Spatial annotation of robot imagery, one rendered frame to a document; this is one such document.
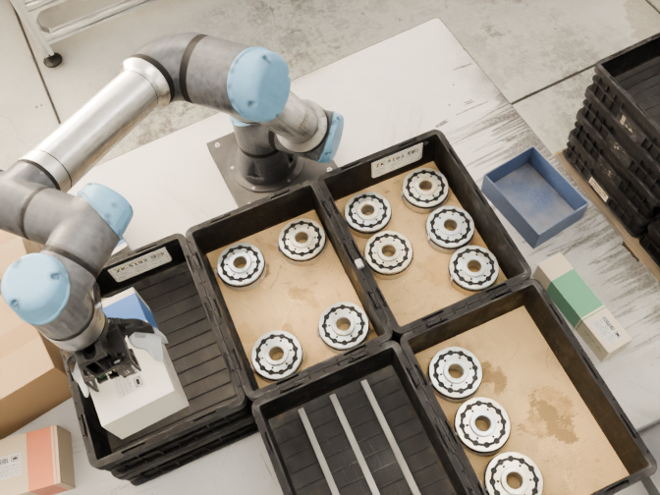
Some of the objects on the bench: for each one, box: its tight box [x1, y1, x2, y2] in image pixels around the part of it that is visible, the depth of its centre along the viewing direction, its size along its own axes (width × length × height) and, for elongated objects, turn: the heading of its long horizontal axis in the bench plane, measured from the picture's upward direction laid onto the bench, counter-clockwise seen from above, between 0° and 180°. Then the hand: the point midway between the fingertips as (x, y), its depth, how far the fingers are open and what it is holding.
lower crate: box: [110, 401, 259, 486], centre depth 148 cm, size 40×30×12 cm
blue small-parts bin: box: [480, 145, 589, 249], centre depth 164 cm, size 20×15×7 cm
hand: (124, 358), depth 112 cm, fingers closed on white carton, 14 cm apart
